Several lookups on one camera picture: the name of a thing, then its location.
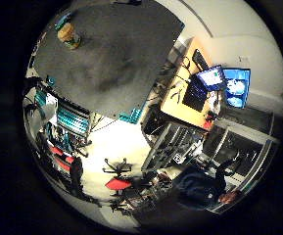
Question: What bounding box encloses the laptop computer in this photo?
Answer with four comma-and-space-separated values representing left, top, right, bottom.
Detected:
182, 65, 227, 113

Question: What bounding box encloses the orange juice bottle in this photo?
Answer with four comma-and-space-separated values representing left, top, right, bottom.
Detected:
55, 12, 82, 51

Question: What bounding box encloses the person in dark clothes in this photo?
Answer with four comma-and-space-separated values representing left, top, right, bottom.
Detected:
174, 159, 243, 210

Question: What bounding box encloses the wooden desk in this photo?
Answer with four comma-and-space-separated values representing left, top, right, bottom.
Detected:
161, 37, 217, 131

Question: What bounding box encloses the red seat office chair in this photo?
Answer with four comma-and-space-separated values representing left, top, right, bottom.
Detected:
102, 158, 134, 197

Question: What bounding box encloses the metal frame shelf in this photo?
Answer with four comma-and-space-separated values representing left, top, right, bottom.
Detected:
141, 120, 208, 174

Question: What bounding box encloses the teal bin storage rack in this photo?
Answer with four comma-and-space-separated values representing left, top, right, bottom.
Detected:
55, 101, 92, 149

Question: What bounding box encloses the black keyboard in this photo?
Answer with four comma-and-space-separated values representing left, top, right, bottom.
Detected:
192, 48, 211, 71

